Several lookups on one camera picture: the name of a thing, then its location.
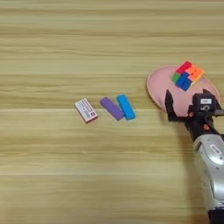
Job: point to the multicoloured puzzle cube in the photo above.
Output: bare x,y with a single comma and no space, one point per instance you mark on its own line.
186,75

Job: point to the purple rectangular block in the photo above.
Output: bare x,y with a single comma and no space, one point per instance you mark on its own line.
112,108

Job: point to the white eraser red print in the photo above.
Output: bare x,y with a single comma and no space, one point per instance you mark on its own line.
86,110

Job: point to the blue rectangular block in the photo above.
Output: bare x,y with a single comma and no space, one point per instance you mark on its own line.
126,106

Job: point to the pink round plate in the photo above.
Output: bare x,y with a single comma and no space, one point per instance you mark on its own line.
160,84

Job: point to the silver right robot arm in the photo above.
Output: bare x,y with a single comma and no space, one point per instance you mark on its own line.
211,169

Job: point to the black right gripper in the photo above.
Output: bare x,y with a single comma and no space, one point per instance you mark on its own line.
200,124

